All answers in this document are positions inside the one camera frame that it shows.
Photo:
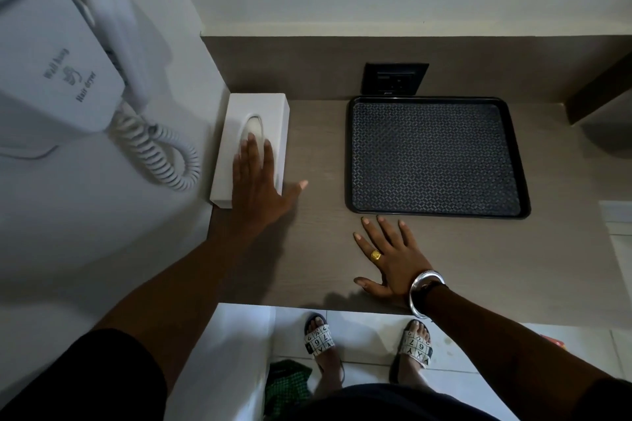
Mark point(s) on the white cabinet side panel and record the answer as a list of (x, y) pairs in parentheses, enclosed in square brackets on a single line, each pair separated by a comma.
[(222, 361)]

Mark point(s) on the person's right middle finger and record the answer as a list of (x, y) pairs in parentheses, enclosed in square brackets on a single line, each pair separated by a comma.
[(375, 238)]

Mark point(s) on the green checked cloth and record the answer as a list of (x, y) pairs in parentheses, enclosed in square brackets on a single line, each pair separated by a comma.
[(286, 386)]

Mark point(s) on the person's foot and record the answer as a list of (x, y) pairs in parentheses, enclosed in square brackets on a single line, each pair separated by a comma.
[(407, 371), (328, 366)]

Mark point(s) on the person's left middle finger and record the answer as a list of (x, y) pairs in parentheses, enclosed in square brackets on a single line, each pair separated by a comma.
[(253, 154)]

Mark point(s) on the person's right thumb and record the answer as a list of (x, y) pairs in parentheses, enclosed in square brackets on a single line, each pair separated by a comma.
[(369, 284)]

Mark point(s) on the person's left hand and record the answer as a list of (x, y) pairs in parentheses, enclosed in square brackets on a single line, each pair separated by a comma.
[(256, 203)]

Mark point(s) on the person's right forearm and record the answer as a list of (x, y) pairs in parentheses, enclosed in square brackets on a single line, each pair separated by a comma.
[(503, 346)]

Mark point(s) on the person's left foot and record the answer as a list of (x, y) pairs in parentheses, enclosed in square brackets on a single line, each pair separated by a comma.
[(328, 366)]

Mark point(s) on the person's right foot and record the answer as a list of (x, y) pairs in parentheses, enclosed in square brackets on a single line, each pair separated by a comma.
[(407, 371)]

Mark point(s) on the black power outlet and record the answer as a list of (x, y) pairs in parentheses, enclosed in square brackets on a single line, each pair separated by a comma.
[(395, 79)]

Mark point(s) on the person's left thumb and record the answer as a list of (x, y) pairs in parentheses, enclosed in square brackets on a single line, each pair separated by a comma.
[(296, 189)]

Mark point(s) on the person's left forearm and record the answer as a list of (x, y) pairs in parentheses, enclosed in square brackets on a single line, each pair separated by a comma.
[(182, 297)]

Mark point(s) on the silver bangle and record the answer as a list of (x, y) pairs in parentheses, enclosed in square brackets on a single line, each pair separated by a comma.
[(416, 285)]

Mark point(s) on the white tissue box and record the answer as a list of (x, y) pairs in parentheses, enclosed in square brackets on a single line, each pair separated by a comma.
[(256, 107)]

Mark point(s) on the white hair dryer handset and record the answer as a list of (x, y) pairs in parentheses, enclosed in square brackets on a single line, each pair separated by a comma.
[(123, 31)]

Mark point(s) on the black textured tray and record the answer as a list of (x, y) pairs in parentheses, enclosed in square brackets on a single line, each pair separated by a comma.
[(434, 159)]

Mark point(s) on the white patterned slipper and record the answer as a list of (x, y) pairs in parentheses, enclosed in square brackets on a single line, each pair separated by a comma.
[(416, 346), (320, 339)]

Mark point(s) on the person's right little finger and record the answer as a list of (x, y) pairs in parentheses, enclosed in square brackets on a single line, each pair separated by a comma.
[(407, 235)]

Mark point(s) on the white hair dryer wall base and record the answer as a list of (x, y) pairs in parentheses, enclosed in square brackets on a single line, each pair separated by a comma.
[(44, 65)]

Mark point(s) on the white door frame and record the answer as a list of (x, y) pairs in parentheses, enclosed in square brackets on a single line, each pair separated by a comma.
[(619, 238)]

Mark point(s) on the person's right hand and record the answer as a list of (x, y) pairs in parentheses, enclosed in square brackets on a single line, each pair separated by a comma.
[(400, 267)]

